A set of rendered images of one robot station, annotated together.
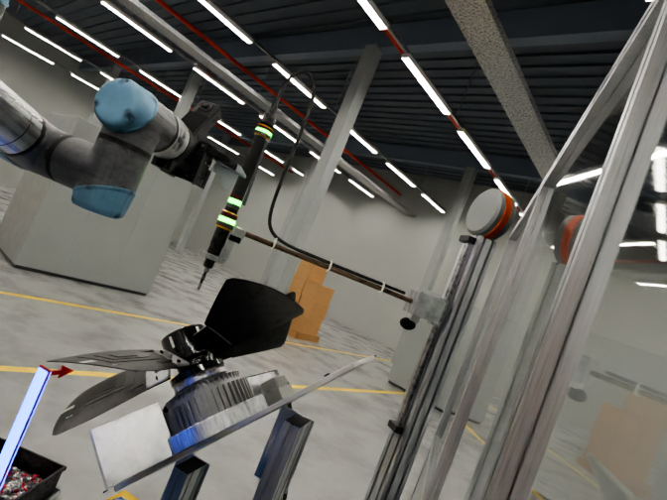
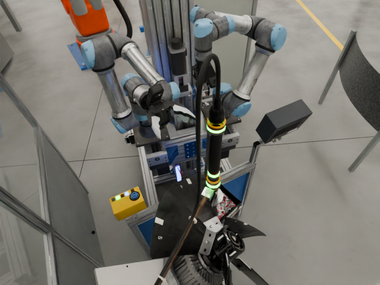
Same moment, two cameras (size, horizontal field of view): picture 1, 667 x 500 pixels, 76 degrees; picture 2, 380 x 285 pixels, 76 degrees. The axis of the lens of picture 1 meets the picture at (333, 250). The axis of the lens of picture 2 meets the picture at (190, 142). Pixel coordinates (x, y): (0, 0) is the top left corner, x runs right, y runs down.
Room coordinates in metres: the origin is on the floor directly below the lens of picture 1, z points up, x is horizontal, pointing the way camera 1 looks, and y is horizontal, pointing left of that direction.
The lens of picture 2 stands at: (1.35, -0.02, 2.21)
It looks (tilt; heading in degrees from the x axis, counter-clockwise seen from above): 50 degrees down; 139
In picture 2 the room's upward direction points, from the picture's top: 4 degrees counter-clockwise
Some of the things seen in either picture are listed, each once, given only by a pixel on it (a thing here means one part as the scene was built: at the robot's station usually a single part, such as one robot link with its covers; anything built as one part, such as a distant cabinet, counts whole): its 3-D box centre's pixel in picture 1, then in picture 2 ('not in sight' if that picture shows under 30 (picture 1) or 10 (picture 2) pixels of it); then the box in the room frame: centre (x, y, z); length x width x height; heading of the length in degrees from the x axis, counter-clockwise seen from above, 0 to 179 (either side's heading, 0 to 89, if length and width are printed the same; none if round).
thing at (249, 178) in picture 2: not in sight; (244, 194); (0.92, 0.90, 0.39); 0.04 x 0.04 x 0.78; 72
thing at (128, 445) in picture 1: (132, 443); not in sight; (1.04, 0.27, 0.98); 0.20 x 0.16 x 0.20; 72
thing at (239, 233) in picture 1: (221, 242); (211, 192); (1.10, 0.27, 1.50); 0.09 x 0.07 x 0.10; 107
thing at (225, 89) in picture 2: not in sight; (222, 94); (0.58, 0.96, 1.20); 0.13 x 0.12 x 0.14; 174
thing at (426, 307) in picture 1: (426, 307); not in sight; (1.28, -0.32, 1.54); 0.10 x 0.07 x 0.08; 107
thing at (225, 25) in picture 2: not in sight; (218, 26); (0.67, 0.78, 1.73); 0.11 x 0.11 x 0.08; 84
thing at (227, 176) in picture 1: (228, 177); (157, 132); (0.88, 0.26, 1.64); 0.09 x 0.03 x 0.06; 140
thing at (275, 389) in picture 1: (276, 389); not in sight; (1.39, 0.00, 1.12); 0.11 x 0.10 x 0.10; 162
